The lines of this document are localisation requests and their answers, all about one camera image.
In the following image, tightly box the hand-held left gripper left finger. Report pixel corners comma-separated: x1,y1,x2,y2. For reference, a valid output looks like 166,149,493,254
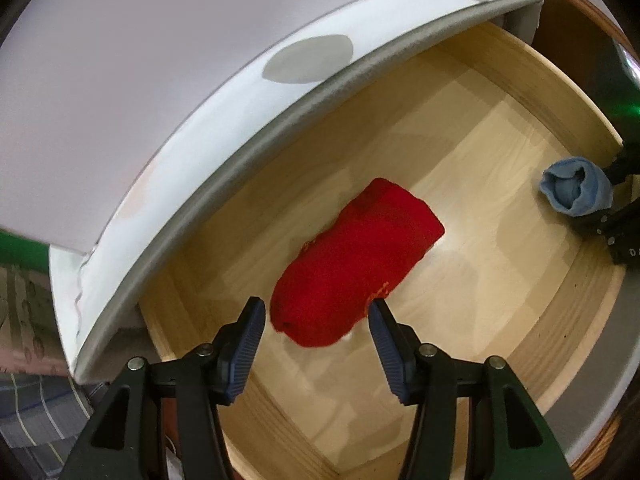
60,296,267,480

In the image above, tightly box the red underwear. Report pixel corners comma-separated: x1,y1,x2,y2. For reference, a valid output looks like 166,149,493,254
270,177,446,348

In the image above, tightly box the wooden drawer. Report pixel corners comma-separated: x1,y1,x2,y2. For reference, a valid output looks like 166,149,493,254
137,20,633,480

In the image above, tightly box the light blue underwear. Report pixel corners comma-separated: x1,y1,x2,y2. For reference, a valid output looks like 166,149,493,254
539,156,615,218

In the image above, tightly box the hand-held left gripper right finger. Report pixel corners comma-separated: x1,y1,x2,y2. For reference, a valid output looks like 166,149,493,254
367,298,576,480

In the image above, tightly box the pink printed cloth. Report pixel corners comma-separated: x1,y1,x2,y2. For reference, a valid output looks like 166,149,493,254
0,265,73,376

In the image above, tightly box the green cloth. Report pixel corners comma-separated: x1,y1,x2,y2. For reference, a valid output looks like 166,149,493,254
0,230,51,268

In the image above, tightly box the plaid bedding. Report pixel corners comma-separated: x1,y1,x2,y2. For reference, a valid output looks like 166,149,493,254
0,370,111,480

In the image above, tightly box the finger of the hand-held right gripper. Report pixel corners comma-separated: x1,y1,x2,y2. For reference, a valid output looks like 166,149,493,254
605,147,640,186
572,199,640,237

